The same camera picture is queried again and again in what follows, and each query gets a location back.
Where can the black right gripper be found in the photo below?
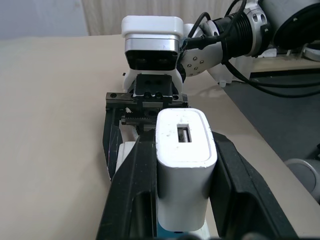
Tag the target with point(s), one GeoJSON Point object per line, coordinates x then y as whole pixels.
{"type": "Point", "coordinates": [153, 86]}

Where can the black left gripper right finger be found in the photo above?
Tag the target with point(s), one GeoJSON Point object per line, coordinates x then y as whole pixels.
{"type": "Point", "coordinates": [240, 195]}

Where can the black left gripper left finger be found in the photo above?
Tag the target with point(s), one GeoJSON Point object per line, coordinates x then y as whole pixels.
{"type": "Point", "coordinates": [130, 190]}

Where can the white USB charger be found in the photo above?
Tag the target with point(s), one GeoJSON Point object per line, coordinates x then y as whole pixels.
{"type": "Point", "coordinates": [183, 185]}

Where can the white round object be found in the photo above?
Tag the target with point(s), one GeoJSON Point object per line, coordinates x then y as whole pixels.
{"type": "Point", "coordinates": [312, 51]}

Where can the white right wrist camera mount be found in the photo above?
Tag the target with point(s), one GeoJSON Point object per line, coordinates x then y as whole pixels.
{"type": "Point", "coordinates": [151, 27]}

